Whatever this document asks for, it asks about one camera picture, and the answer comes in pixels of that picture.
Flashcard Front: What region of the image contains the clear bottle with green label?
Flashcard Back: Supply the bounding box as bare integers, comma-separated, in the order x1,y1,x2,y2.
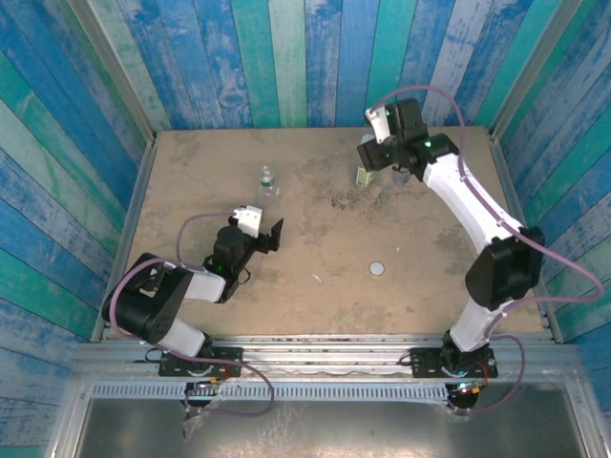
354,133,379,189

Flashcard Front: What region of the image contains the clear bottle with green ring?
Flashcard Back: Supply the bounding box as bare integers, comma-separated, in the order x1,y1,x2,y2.
256,164,284,212

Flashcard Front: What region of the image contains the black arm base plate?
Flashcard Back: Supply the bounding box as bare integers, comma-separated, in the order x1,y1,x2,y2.
158,346,243,378
410,346,499,380

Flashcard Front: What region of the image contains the aluminium corner post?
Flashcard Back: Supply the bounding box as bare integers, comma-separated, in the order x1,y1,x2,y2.
64,0,158,144
489,0,567,139

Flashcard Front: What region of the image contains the aluminium table side rail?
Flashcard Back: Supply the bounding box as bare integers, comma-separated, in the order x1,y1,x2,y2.
90,137,158,343
489,133,564,344

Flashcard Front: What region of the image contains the steel sheet panel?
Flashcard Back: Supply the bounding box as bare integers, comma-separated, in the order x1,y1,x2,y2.
71,398,588,458

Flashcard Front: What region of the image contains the small LED circuit board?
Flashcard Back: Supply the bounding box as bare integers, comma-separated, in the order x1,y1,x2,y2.
446,379,486,414
183,379,228,409

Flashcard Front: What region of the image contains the aluminium frame rail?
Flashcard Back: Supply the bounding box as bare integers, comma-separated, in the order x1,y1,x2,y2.
74,335,582,383

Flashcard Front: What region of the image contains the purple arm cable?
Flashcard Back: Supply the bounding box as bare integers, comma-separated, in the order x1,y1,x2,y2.
108,212,277,419
376,84,606,415

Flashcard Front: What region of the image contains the slotted grey cable duct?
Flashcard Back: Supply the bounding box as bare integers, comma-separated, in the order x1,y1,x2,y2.
89,381,453,402

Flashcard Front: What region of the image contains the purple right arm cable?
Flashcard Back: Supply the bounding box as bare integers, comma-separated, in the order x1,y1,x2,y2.
376,84,606,415

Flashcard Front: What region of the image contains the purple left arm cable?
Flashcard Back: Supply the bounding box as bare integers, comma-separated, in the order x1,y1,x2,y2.
108,212,277,419

